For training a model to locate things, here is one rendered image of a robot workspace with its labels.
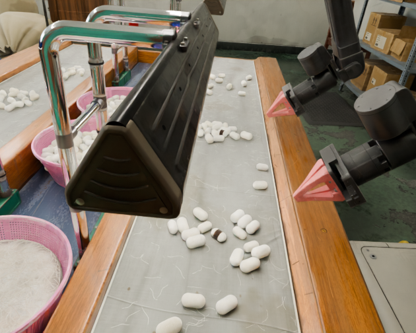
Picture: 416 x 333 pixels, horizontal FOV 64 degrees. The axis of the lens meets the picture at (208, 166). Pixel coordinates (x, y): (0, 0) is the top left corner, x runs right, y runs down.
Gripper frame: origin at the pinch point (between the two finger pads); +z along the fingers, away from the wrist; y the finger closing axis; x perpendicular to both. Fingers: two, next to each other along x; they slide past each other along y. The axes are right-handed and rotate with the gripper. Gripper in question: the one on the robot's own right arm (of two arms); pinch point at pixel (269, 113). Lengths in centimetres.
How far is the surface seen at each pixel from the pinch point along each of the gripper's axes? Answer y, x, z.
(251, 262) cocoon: 52, -1, 8
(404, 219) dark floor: -60, 126, -20
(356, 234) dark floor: -43, 104, 5
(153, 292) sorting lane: 59, -9, 22
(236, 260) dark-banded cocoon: 52, -2, 11
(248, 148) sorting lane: 8.4, 2.2, 9.1
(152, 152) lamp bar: 73, -33, -4
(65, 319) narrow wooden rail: 66, -18, 28
